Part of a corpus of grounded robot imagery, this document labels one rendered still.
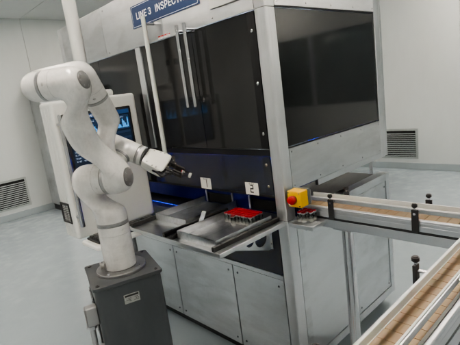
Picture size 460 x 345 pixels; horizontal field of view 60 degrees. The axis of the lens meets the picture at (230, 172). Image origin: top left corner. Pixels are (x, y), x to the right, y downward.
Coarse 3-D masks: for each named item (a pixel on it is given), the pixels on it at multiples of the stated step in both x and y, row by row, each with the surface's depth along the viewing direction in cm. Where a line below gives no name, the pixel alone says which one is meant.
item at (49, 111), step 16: (112, 96) 227; (128, 96) 234; (48, 112) 207; (128, 112) 234; (48, 128) 213; (96, 128) 221; (128, 128) 234; (48, 144) 218; (64, 160) 210; (80, 160) 216; (64, 176) 212; (144, 176) 244; (64, 192) 217; (128, 192) 237; (144, 192) 245; (64, 208) 222; (128, 208) 238; (144, 208) 246; (96, 224) 224
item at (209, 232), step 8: (216, 216) 193; (224, 216) 196; (192, 224) 183; (200, 224) 186; (208, 224) 189; (216, 224) 189; (224, 224) 188; (256, 224) 174; (184, 232) 174; (192, 232) 182; (200, 232) 181; (208, 232) 179; (216, 232) 178; (224, 232) 177; (232, 232) 175; (240, 232) 168; (192, 240) 170; (200, 240) 166; (208, 240) 162; (216, 240) 159; (224, 240) 162
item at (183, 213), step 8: (192, 200) 226; (200, 200) 229; (168, 208) 215; (176, 208) 218; (184, 208) 222; (192, 208) 221; (200, 208) 219; (208, 208) 217; (216, 208) 204; (232, 208) 212; (160, 216) 207; (168, 216) 201; (176, 216) 210; (184, 216) 208; (192, 216) 206; (176, 224) 197
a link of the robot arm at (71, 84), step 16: (48, 80) 124; (64, 80) 123; (80, 80) 124; (48, 96) 127; (64, 96) 126; (80, 96) 126; (64, 112) 133; (80, 112) 131; (64, 128) 134; (80, 128) 134; (80, 144) 137; (96, 144) 140; (96, 160) 140; (112, 160) 144; (112, 176) 143; (128, 176) 147; (112, 192) 148
